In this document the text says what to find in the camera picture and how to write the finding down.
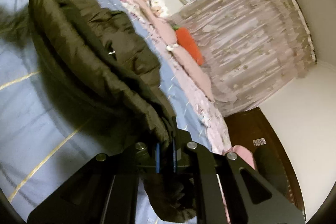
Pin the pink pillow right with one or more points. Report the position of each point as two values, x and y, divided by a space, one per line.
191 67

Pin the dark wooden headboard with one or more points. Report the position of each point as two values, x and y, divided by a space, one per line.
252 130

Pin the floral white pillow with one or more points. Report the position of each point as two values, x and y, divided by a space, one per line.
158 8

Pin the pink cartoon print bedsheet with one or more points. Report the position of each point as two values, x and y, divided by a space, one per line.
195 112

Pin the blue plaid bed cover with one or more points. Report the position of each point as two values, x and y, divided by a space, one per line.
47 134

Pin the dark olive hooded jacket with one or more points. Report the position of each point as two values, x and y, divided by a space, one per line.
97 56

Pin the pink pillow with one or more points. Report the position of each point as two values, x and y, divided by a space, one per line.
163 28
191 67

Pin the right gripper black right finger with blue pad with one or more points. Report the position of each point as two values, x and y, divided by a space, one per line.
228 190

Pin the pink lace curtain right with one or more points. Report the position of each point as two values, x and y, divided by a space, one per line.
252 48

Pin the pink folded quilt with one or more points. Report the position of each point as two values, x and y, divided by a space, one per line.
245 154

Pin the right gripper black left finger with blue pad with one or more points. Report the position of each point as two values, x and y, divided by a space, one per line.
104 190

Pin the pink pillow left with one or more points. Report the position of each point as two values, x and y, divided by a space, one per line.
163 28

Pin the orange carrot plush pillow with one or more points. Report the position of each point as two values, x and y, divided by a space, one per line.
185 40

